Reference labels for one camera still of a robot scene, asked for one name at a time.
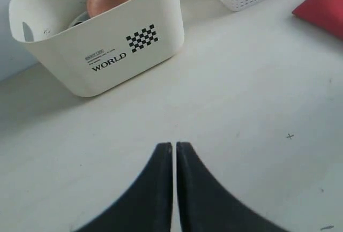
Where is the red scalloped tablecloth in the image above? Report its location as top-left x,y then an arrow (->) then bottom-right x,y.
292,0 -> 342,39

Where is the cream plastic bin WORLD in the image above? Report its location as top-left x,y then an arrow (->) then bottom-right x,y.
9,0 -> 184,97

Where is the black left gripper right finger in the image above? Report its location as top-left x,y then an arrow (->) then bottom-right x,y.
176,142 -> 283,231

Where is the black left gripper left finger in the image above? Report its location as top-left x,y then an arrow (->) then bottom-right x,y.
78,143 -> 173,231

